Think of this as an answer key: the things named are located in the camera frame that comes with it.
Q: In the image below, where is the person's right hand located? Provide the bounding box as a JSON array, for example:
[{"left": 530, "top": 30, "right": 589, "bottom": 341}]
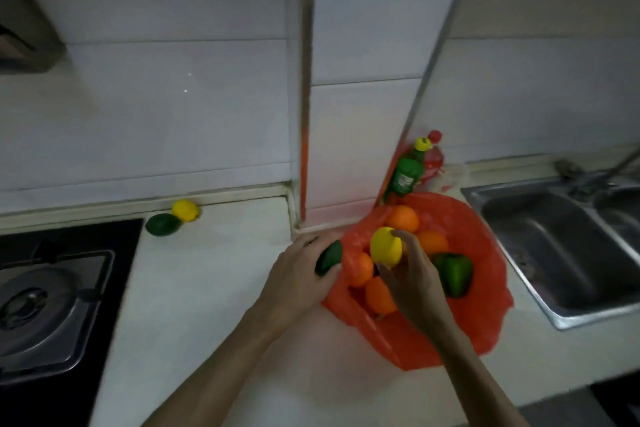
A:
[{"left": 376, "top": 229, "right": 453, "bottom": 337}]

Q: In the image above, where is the person's left hand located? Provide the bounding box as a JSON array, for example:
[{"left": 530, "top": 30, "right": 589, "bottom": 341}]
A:
[{"left": 251, "top": 233, "right": 343, "bottom": 334}]

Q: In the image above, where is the green lime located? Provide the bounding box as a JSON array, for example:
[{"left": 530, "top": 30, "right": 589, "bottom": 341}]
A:
[
  {"left": 145, "top": 213, "right": 182, "bottom": 237},
  {"left": 315, "top": 240, "right": 344, "bottom": 276}
]

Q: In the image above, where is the yellow lemon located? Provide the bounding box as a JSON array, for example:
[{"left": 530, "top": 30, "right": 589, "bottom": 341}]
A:
[
  {"left": 369, "top": 227, "right": 404, "bottom": 269},
  {"left": 171, "top": 199, "right": 201, "bottom": 223}
]

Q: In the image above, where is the person's right forearm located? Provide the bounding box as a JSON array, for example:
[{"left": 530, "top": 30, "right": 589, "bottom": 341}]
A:
[{"left": 432, "top": 318, "right": 531, "bottom": 427}]

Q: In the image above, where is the person's left forearm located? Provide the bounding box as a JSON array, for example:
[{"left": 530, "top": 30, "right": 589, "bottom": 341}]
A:
[{"left": 141, "top": 306, "right": 281, "bottom": 427}]

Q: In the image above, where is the orange fruit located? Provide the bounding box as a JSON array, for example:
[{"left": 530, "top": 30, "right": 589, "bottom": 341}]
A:
[
  {"left": 416, "top": 230, "right": 450, "bottom": 257},
  {"left": 348, "top": 252, "right": 375, "bottom": 289},
  {"left": 385, "top": 205, "right": 420, "bottom": 234},
  {"left": 364, "top": 276, "right": 398, "bottom": 316}
]

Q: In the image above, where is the green bell pepper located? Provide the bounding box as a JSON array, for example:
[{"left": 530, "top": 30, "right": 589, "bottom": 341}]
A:
[{"left": 432, "top": 253, "right": 474, "bottom": 299}]

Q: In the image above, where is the red plastic bag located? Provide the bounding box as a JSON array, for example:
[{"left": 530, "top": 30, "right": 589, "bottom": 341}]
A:
[{"left": 322, "top": 192, "right": 515, "bottom": 371}]

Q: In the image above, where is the green bottle with yellow cap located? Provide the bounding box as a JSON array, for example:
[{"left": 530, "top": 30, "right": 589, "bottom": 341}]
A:
[{"left": 382, "top": 137, "right": 433, "bottom": 204}]

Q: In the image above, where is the red bottle with red cap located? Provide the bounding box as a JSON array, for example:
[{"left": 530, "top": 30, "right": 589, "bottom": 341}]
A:
[{"left": 419, "top": 130, "right": 446, "bottom": 192}]

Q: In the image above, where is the stainless steel sink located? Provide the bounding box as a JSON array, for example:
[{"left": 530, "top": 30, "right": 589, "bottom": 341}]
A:
[{"left": 460, "top": 169, "right": 640, "bottom": 331}]

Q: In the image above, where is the metal faucet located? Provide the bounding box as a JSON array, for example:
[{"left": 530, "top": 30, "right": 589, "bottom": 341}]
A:
[{"left": 554, "top": 146, "right": 640, "bottom": 202}]

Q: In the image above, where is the black gas stove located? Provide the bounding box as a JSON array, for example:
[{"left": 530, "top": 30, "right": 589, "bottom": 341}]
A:
[{"left": 0, "top": 218, "right": 145, "bottom": 427}]

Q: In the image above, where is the range hood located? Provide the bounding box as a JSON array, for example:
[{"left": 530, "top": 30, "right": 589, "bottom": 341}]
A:
[{"left": 0, "top": 0, "right": 68, "bottom": 74}]

